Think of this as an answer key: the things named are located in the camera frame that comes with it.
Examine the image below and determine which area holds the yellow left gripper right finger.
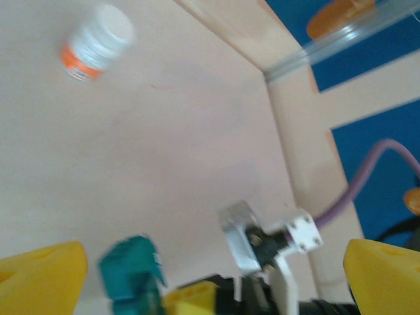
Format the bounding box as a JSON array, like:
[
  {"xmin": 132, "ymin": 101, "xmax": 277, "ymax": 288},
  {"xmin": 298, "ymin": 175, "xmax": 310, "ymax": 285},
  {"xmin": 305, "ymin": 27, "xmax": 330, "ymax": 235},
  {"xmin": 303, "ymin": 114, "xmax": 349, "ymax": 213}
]
[{"xmin": 344, "ymin": 238, "xmax": 420, "ymax": 315}]

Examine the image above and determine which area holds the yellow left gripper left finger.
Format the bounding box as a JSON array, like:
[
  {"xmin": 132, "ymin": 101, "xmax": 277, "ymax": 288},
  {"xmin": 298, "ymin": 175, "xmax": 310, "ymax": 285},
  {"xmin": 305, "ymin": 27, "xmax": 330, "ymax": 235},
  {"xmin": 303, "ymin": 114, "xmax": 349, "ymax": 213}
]
[{"xmin": 0, "ymin": 241, "xmax": 88, "ymax": 315}]

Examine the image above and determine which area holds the teal pill organizer box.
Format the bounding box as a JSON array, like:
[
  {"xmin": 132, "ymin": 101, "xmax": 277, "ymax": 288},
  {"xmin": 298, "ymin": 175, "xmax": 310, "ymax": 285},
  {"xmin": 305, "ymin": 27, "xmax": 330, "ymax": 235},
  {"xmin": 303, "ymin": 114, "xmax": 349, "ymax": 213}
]
[{"xmin": 97, "ymin": 234, "xmax": 167, "ymax": 315}]

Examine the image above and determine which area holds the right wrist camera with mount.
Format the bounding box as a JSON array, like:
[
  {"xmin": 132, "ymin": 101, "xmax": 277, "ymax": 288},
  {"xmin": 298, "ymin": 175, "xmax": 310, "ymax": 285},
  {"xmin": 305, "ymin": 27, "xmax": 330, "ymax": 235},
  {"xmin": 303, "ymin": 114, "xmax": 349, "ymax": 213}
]
[{"xmin": 217, "ymin": 199, "xmax": 324, "ymax": 315}]

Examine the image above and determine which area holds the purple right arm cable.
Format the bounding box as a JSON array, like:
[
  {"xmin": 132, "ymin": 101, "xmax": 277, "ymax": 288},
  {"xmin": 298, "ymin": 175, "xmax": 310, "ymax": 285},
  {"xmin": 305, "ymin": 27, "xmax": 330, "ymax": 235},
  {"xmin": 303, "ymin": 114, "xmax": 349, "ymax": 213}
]
[{"xmin": 313, "ymin": 138, "xmax": 420, "ymax": 229}]

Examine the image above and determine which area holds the aluminium frame post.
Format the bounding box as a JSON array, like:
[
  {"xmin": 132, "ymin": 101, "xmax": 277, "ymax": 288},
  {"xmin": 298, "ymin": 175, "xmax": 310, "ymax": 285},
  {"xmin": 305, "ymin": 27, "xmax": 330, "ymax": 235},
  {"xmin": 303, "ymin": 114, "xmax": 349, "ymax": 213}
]
[{"xmin": 264, "ymin": 0, "xmax": 420, "ymax": 83}]

